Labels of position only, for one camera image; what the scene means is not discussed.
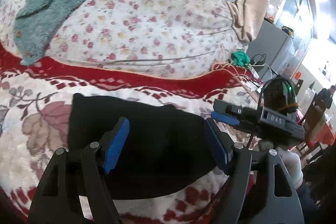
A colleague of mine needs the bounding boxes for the wooden chair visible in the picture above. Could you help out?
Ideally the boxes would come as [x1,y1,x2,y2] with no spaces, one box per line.
[299,98,329,162]

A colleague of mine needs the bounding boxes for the person's right hand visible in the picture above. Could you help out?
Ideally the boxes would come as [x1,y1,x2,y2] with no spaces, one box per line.
[259,139,304,189]

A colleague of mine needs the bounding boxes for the floral print quilt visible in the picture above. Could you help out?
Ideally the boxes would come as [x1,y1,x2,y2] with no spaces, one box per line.
[0,0,247,78]

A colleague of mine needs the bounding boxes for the green cloth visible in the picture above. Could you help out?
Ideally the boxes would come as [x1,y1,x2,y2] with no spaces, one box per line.
[231,50,250,66]

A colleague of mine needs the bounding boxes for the red and white floral blanket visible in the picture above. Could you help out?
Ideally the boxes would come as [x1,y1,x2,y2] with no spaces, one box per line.
[0,43,267,224]

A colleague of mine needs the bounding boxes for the bundle of charger cables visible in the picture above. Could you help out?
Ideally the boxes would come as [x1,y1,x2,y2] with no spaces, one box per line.
[248,53,280,79]

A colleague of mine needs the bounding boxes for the grey cabinet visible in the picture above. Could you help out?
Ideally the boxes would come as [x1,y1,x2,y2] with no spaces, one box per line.
[247,21,295,76]

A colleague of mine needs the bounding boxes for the teal fleece blanket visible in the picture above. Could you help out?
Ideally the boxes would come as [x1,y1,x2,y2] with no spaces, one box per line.
[13,0,158,66]

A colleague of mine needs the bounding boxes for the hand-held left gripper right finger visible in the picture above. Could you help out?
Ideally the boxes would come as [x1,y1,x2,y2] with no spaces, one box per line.
[204,118,305,224]

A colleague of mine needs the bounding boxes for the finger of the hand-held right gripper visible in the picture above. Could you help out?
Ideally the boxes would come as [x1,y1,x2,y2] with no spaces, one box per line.
[213,99,263,121]
[211,111,260,136]

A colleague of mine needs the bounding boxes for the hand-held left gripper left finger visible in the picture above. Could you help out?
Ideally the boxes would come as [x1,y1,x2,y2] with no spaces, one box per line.
[28,116,130,224]

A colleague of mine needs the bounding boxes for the red covered table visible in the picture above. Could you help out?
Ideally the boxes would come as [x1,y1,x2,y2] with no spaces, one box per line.
[311,122,336,147]

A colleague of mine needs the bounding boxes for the black pants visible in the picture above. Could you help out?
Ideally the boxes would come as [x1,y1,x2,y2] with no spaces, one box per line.
[67,93,231,199]

